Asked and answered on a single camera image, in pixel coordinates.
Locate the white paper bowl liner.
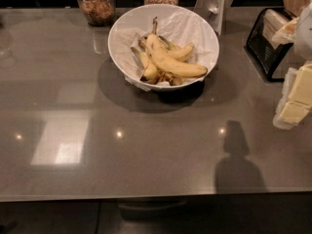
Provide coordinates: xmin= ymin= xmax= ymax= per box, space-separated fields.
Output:
xmin=115 ymin=8 xmax=218 ymax=93

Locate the back right yellow banana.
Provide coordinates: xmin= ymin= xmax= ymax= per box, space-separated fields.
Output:
xmin=160 ymin=36 xmax=194 ymax=62

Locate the large front yellow banana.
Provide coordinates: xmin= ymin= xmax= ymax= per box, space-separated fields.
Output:
xmin=145 ymin=18 xmax=208 ymax=78

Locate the white stand behind bowl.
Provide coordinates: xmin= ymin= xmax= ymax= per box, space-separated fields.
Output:
xmin=193 ymin=0 xmax=233 ymax=35

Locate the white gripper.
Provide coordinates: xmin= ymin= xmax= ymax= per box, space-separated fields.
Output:
xmin=273 ymin=3 xmax=312 ymax=130

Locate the left small yellow banana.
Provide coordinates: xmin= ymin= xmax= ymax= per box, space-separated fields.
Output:
xmin=131 ymin=47 xmax=160 ymax=84

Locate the left glass jar with nuts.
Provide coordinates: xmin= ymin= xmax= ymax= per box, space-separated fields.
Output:
xmin=77 ymin=0 xmax=115 ymax=26

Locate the black wire rack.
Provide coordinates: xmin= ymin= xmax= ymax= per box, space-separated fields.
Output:
xmin=246 ymin=7 xmax=294 ymax=82

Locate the white ceramic bowl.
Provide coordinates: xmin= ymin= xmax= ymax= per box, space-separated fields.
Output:
xmin=107 ymin=3 xmax=220 ymax=93

